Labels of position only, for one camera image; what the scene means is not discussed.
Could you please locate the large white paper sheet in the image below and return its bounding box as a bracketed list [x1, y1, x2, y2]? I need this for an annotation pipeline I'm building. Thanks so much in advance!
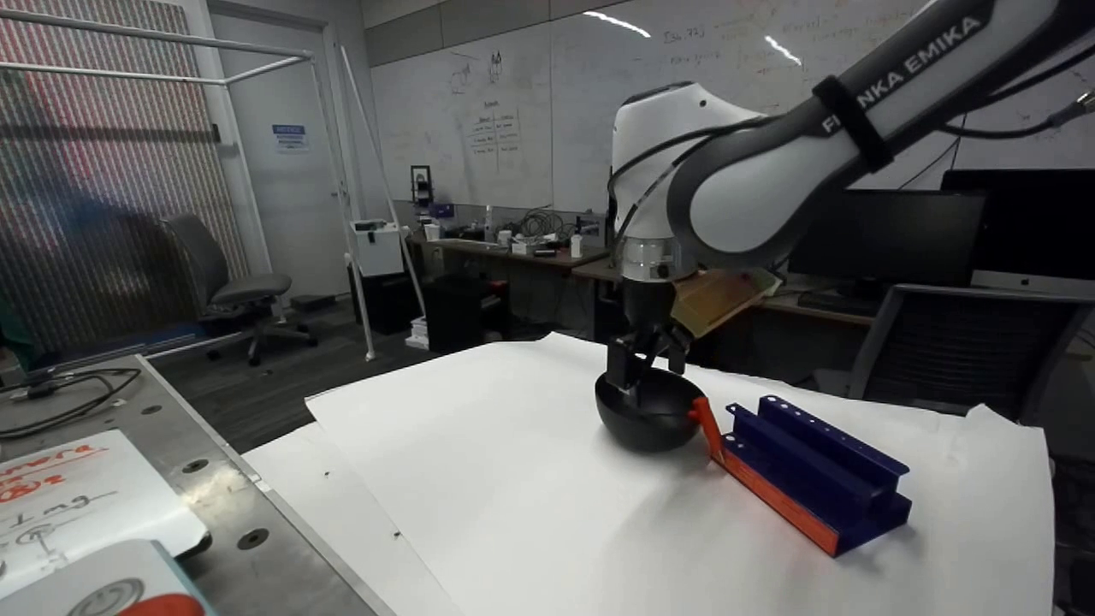
[305, 331, 1056, 616]

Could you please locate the metal table with holes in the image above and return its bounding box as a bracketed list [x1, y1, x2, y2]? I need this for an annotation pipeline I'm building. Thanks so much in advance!
[0, 354, 396, 616]

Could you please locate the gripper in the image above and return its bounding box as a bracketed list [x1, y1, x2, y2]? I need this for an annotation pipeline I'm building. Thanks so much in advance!
[606, 278, 691, 406]

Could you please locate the wall whiteboard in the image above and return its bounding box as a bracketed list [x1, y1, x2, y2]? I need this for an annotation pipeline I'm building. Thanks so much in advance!
[368, 0, 1095, 216]

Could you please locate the black bowl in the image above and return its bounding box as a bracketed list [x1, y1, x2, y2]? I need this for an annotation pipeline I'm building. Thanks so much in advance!
[595, 368, 708, 453]

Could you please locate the coil of black cable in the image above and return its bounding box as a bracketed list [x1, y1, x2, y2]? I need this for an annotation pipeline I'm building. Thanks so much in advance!
[517, 209, 567, 241]

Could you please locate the mesh back office chair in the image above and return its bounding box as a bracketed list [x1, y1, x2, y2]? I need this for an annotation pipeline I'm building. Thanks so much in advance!
[845, 283, 1095, 426]

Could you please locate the blue perforated rail block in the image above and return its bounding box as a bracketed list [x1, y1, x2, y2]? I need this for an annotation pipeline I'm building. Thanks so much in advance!
[721, 394, 914, 550]

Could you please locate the orange flat bracket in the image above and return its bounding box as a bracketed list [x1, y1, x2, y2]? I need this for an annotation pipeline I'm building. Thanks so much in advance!
[690, 396, 843, 558]

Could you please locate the black cabinet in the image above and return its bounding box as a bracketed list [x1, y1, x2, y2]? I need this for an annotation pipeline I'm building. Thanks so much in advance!
[349, 270, 422, 335]

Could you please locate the white pipe frame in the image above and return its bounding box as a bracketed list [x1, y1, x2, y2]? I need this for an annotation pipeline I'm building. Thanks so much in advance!
[0, 8, 429, 363]

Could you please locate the row of monitors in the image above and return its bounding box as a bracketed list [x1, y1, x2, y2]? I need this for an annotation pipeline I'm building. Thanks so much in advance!
[786, 168, 1095, 302]

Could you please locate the tan board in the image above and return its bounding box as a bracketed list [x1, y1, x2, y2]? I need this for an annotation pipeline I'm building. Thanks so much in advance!
[671, 269, 782, 340]

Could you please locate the cluttered wooden desk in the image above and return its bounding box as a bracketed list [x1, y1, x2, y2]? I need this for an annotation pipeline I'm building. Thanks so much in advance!
[409, 229, 613, 343]

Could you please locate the white door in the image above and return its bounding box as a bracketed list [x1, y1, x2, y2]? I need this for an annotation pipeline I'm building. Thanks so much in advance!
[209, 7, 353, 302]

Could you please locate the grey office chair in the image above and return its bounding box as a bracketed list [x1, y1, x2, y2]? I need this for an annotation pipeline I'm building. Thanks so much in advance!
[162, 213, 320, 368]

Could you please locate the white box with red button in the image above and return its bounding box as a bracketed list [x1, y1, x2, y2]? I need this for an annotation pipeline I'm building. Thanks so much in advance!
[0, 538, 216, 616]

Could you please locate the black computer tower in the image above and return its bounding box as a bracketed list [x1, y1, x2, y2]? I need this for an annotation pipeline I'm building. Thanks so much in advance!
[424, 274, 485, 354]

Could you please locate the small whiteboard with orange writing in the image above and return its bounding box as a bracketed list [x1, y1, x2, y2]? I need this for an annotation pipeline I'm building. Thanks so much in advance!
[0, 429, 211, 600]

